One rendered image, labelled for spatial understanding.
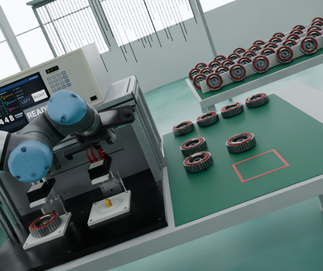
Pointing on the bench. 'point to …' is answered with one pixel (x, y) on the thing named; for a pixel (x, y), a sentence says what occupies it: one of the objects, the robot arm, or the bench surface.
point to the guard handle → (76, 151)
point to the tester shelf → (120, 94)
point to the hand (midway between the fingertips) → (114, 134)
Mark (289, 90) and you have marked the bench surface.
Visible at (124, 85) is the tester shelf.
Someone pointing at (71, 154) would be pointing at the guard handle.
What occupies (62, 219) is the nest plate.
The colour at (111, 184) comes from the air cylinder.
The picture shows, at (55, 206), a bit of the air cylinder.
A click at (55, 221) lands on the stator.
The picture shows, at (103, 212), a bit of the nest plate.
